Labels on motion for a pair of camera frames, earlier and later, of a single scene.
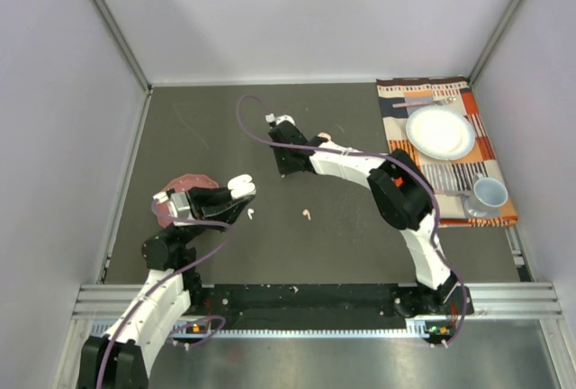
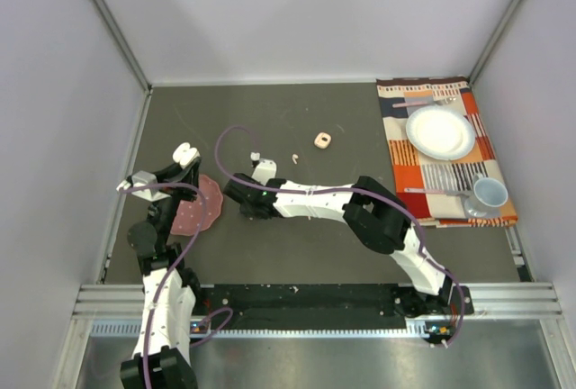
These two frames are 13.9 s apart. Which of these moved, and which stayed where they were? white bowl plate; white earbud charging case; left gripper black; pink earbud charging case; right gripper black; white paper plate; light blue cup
Moved: white bowl plate; left gripper black; white earbud charging case; right gripper black
Stayed: pink earbud charging case; white paper plate; light blue cup
